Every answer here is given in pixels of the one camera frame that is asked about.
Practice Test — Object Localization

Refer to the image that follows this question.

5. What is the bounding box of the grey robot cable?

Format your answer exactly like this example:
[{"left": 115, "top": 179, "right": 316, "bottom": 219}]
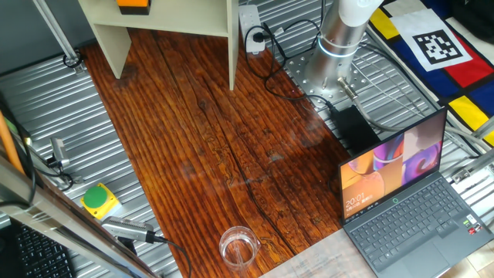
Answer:
[{"left": 337, "top": 76, "right": 494, "bottom": 155}]

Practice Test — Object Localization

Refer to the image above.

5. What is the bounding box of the black power adapter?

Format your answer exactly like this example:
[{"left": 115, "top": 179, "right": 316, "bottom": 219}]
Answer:
[{"left": 330, "top": 104, "right": 382, "bottom": 156}]

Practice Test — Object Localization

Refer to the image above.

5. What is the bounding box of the black plug with cable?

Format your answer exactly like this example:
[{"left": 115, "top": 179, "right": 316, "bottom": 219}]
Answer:
[{"left": 244, "top": 23, "right": 279, "bottom": 80}]

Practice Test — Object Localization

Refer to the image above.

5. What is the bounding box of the aluminium profile rail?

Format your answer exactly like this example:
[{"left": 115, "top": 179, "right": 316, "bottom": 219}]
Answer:
[{"left": 449, "top": 115, "right": 494, "bottom": 185}]

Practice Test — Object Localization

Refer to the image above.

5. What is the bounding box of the colourful block pattern cloth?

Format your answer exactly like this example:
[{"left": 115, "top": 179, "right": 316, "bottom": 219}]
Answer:
[{"left": 366, "top": 0, "right": 494, "bottom": 147}]

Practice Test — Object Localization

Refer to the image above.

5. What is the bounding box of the grey open laptop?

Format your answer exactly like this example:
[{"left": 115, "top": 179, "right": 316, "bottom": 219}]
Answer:
[{"left": 338, "top": 107, "right": 494, "bottom": 278}]

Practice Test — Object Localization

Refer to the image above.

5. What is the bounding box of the black keyboard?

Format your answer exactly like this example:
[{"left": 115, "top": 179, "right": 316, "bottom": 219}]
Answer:
[{"left": 11, "top": 223, "right": 77, "bottom": 278}]

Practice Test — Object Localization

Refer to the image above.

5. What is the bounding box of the orange box with red button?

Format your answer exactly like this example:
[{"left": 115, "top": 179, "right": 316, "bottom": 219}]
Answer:
[{"left": 115, "top": 0, "right": 152, "bottom": 16}]

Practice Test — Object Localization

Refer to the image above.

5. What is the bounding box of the white fiducial tag paper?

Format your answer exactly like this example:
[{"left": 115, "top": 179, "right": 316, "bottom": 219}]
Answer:
[{"left": 388, "top": 8, "right": 474, "bottom": 73}]

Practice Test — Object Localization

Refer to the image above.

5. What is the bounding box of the metal camera mount clamp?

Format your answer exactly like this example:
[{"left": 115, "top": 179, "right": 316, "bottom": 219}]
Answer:
[{"left": 38, "top": 137, "right": 84, "bottom": 192}]

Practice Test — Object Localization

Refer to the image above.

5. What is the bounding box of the clear glass beaker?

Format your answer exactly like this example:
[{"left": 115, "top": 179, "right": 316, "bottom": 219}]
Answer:
[{"left": 218, "top": 225, "right": 262, "bottom": 271}]

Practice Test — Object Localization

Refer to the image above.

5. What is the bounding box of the white power strip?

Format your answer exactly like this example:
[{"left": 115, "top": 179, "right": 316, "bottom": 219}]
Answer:
[{"left": 238, "top": 4, "right": 267, "bottom": 55}]

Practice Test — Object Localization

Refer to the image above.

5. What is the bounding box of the aluminium frame bar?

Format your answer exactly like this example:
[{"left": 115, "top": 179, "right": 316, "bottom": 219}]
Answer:
[{"left": 0, "top": 154, "right": 161, "bottom": 278}]

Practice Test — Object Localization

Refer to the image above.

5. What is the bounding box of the silver ribbed depth camera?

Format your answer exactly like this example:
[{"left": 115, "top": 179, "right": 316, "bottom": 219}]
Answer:
[{"left": 100, "top": 215, "right": 156, "bottom": 244}]

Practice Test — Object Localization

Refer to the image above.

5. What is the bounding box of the black camera cable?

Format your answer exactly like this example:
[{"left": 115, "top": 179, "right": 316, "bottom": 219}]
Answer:
[{"left": 148, "top": 231, "right": 193, "bottom": 278}]

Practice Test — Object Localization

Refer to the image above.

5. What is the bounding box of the beige wooden shelf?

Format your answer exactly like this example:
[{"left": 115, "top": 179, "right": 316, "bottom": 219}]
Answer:
[{"left": 76, "top": 0, "right": 240, "bottom": 92}]

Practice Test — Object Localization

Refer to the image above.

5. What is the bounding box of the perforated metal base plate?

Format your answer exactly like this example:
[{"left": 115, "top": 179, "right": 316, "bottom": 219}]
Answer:
[{"left": 284, "top": 48, "right": 372, "bottom": 111}]

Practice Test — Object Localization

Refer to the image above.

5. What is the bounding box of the yellow box with green button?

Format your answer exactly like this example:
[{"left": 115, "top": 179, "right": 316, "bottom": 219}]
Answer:
[{"left": 80, "top": 182, "right": 121, "bottom": 221}]

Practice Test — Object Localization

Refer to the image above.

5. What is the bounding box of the black bag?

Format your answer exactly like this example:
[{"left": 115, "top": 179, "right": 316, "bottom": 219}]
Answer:
[{"left": 449, "top": 0, "right": 494, "bottom": 39}]

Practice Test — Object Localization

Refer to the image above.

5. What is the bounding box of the orange pole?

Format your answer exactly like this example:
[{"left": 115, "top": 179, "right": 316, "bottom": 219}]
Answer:
[{"left": 0, "top": 110, "right": 26, "bottom": 177}]

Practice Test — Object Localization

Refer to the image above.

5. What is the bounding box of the aluminium corner post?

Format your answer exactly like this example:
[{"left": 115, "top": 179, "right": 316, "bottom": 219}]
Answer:
[{"left": 32, "top": 0, "right": 88, "bottom": 75}]

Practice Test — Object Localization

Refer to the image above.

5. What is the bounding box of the translucent plastic sheet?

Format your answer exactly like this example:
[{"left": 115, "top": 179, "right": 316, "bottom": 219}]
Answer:
[{"left": 260, "top": 227, "right": 377, "bottom": 278}]

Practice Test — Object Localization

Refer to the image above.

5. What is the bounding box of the black adapter cable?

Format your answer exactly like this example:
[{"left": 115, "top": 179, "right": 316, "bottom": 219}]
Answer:
[{"left": 264, "top": 19, "right": 343, "bottom": 117}]

